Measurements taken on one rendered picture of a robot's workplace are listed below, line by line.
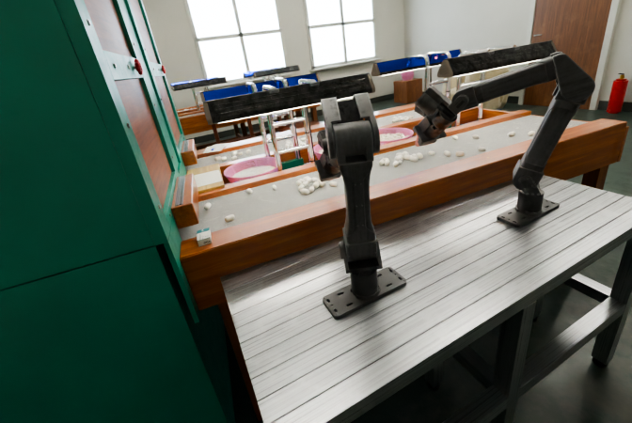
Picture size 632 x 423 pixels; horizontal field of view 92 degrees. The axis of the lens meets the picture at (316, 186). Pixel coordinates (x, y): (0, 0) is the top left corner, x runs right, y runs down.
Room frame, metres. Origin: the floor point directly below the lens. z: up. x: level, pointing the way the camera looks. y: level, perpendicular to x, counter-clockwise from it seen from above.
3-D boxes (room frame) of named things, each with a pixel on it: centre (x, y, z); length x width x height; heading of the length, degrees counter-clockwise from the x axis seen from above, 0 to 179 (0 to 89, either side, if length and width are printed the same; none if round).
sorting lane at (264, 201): (1.21, -0.40, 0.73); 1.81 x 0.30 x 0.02; 107
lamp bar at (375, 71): (1.96, -0.73, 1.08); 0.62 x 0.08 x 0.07; 107
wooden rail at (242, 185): (1.38, -0.35, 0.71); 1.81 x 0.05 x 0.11; 107
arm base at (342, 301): (0.56, -0.08, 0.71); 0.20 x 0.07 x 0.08; 113
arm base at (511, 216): (0.79, -0.63, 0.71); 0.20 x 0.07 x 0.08; 113
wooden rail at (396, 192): (1.01, -0.46, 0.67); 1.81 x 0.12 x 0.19; 107
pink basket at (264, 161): (1.35, 0.28, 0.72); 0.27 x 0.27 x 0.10
